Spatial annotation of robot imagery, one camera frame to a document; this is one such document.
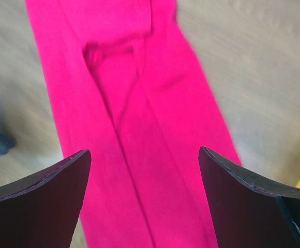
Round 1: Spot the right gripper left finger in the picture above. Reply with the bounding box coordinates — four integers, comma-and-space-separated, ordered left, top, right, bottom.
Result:
0, 150, 91, 247

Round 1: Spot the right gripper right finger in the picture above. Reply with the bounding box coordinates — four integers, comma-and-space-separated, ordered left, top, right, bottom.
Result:
199, 147, 300, 248

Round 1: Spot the red t shirt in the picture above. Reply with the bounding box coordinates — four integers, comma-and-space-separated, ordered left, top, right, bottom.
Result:
25, 1, 239, 247

